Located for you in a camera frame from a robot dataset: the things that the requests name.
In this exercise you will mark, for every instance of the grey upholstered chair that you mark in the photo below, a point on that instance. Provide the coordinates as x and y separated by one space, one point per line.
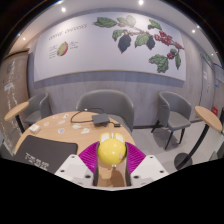
110 101
38 108
173 111

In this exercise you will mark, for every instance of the dark grey mouse pad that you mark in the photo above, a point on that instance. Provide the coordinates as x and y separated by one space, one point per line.
46 150

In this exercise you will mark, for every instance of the small white packet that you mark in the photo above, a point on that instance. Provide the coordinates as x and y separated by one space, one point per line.
76 126
46 124
55 117
65 115
61 130
61 122

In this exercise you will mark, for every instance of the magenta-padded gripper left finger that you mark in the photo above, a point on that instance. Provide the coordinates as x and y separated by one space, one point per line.
71 166

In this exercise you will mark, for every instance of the white plant wall mural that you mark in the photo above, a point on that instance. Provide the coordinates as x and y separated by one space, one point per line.
100 50

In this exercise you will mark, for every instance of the small black box device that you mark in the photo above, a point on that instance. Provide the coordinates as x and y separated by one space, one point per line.
100 119

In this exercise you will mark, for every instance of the tall wooden wall panel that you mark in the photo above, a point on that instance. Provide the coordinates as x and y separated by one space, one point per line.
13 86

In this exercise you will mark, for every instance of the round wooden side table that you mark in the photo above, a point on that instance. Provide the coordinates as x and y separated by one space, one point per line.
16 111
208 117

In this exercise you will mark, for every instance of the yellow and white computer mouse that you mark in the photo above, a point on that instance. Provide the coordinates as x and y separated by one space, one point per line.
111 151

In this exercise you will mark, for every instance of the ceiling spot lights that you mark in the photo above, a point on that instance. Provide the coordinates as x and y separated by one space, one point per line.
63 9

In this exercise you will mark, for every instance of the small white box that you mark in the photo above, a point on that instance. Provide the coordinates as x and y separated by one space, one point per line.
34 128

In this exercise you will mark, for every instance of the grey door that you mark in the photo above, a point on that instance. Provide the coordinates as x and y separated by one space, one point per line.
207 83

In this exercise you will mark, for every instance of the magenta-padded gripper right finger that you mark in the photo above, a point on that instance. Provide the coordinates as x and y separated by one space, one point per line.
150 168

